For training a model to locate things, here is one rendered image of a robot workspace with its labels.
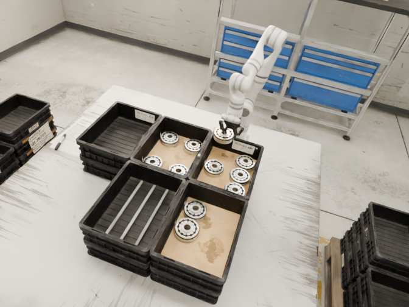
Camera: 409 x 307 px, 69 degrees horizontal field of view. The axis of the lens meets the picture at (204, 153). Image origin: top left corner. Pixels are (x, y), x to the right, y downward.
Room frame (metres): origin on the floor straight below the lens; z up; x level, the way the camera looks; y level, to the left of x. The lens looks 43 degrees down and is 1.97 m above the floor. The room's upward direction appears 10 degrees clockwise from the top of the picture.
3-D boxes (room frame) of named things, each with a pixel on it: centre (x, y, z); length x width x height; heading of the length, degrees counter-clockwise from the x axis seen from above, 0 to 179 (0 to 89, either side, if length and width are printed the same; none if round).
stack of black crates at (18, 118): (1.57, 1.36, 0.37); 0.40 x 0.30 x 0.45; 169
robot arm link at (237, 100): (1.21, -0.10, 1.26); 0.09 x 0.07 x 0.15; 64
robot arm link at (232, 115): (1.19, -0.10, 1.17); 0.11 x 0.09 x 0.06; 165
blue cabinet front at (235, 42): (2.99, -0.34, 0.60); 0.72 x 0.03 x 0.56; 79
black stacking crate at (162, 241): (0.70, -0.04, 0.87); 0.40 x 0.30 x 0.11; 168
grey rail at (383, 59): (2.94, -0.74, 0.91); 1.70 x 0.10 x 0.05; 79
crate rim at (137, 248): (0.76, 0.25, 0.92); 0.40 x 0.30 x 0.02; 168
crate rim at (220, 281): (0.70, -0.04, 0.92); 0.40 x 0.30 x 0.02; 168
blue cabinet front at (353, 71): (2.84, -1.12, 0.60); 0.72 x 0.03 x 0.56; 79
